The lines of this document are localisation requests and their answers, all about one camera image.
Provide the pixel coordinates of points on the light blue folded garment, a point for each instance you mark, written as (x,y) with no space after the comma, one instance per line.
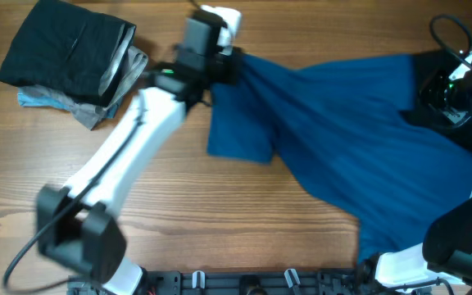
(28,100)

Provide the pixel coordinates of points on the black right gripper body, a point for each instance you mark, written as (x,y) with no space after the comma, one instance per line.
(441,96)

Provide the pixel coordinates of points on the blue t-shirt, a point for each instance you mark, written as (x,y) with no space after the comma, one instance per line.
(339,128)

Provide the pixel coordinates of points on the grey folded garment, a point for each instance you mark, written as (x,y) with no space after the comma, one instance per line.
(127,64)

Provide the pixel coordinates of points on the black garment at right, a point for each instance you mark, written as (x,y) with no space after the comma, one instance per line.
(425,64)

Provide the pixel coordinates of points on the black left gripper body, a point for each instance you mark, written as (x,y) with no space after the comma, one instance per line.
(224,68)

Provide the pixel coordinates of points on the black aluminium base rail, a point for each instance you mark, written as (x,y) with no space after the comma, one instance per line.
(288,282)

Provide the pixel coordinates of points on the black folded garment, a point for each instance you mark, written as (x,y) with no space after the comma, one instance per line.
(63,47)

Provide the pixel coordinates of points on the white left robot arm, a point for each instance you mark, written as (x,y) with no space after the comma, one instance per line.
(77,224)

